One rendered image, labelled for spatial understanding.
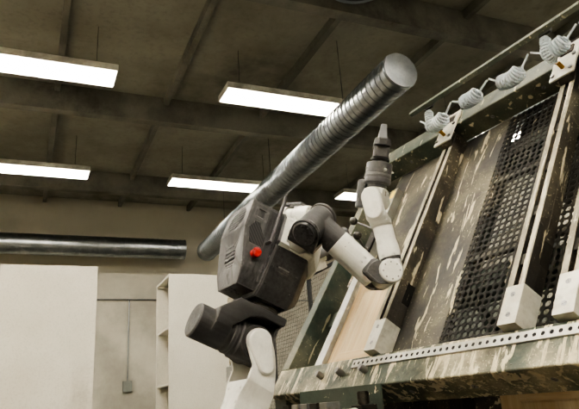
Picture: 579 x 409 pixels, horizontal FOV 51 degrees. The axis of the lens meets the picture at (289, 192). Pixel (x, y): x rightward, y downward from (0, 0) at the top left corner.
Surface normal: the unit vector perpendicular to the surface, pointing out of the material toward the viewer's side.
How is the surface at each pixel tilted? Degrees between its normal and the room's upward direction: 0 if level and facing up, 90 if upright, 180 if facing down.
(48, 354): 90
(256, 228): 89
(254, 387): 111
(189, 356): 90
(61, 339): 90
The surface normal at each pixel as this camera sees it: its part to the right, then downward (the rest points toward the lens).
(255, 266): 0.49, -0.33
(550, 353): -0.77, -0.60
